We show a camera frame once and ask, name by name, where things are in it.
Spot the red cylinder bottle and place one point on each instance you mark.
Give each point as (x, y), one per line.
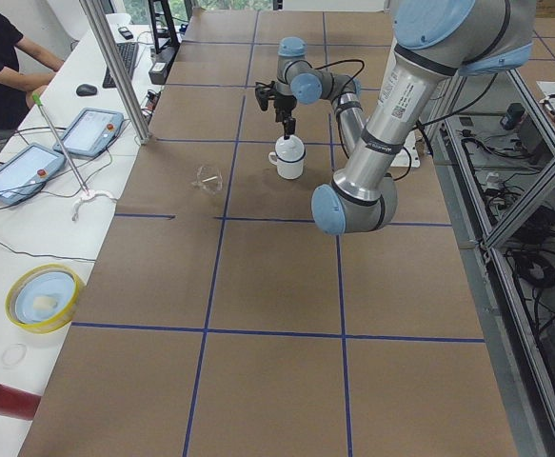
(17, 403)

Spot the seated person in black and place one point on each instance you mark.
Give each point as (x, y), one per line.
(17, 89)

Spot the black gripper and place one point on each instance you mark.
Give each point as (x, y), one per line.
(284, 104)

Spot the near teach pendant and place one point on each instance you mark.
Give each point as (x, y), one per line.
(26, 172)

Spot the white ceramic lid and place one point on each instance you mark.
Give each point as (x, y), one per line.
(290, 150)

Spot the far teach pendant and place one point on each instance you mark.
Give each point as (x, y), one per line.
(91, 132)

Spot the reacher grabber stick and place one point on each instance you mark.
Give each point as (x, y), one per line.
(87, 194)

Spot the teach pendant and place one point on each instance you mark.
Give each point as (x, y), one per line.
(91, 132)
(26, 172)

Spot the white enamel cup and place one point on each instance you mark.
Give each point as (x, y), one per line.
(289, 171)

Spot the clear glass funnel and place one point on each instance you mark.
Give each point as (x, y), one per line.
(209, 179)

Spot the black computer mouse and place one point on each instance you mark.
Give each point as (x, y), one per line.
(85, 90)

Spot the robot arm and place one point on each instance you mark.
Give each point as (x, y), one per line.
(434, 40)

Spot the aluminium frame post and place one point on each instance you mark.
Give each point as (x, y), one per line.
(102, 32)

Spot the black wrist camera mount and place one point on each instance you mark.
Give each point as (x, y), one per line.
(264, 94)

